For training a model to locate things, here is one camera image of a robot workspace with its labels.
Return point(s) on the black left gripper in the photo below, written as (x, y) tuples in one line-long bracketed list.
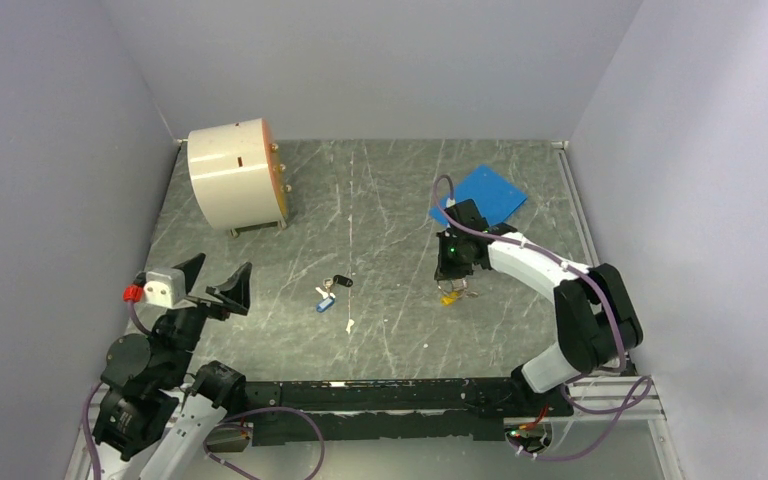
[(233, 293)]

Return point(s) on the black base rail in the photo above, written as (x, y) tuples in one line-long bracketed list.
[(480, 408)]

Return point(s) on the cream cylindrical drum device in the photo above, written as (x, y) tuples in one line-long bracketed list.
[(237, 176)]

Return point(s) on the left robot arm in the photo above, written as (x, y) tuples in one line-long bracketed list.
[(151, 420)]

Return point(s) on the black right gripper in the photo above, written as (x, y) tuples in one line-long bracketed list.
[(444, 269)]

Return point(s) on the black key fob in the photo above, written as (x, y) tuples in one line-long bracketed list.
[(342, 281)]

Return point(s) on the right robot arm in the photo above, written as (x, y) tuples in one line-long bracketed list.
[(595, 320)]

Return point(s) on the large metal keyring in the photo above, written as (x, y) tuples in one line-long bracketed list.
[(456, 287)]

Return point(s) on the blue key tag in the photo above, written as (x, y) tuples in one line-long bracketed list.
[(325, 304)]

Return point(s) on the blue square mat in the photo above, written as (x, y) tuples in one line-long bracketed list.
[(495, 198)]

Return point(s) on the yellow key tag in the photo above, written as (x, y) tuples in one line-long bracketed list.
[(448, 300)]

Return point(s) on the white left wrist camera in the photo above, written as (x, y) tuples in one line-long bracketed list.
[(164, 287)]

